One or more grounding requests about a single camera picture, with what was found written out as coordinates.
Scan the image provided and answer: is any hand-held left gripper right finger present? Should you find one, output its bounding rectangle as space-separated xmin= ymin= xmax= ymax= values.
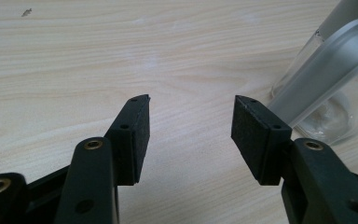
xmin=230 ymin=94 xmax=293 ymax=187

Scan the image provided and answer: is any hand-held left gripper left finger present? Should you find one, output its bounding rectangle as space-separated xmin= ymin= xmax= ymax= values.
xmin=104 ymin=94 xmax=151 ymax=187

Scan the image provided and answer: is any clear container with grey lid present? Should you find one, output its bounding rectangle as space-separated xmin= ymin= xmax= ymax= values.
xmin=267 ymin=0 xmax=358 ymax=147

